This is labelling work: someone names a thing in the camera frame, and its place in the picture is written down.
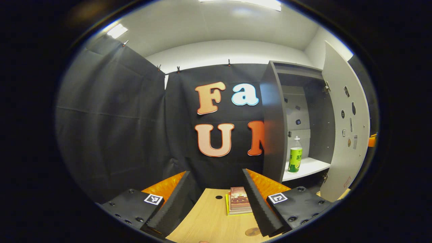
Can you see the brown round coaster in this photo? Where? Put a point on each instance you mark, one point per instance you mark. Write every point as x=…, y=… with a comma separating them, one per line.
x=252, y=231

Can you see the black backdrop cloth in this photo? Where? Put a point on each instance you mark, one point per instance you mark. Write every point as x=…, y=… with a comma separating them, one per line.
x=118, y=118

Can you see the dark grey cabinet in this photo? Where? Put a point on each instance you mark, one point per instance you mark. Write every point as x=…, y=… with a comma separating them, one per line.
x=271, y=135

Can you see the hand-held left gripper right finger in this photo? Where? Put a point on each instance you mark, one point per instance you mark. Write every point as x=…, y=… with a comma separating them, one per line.
x=258, y=206

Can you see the metal cabinet hinge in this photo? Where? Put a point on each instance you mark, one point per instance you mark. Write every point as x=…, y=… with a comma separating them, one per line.
x=325, y=176
x=326, y=87

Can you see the ceiling light panel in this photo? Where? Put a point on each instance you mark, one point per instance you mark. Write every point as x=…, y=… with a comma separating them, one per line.
x=117, y=31
x=243, y=3

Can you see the beige cabinet door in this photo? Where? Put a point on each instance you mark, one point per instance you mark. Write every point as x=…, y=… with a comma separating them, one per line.
x=344, y=101

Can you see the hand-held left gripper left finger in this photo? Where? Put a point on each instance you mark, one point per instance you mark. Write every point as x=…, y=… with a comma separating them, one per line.
x=168, y=209

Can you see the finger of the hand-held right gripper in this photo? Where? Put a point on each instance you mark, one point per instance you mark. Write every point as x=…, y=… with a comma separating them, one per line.
x=372, y=140

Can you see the green label plastic bottle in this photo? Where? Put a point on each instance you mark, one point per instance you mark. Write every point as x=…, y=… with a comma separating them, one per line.
x=295, y=160

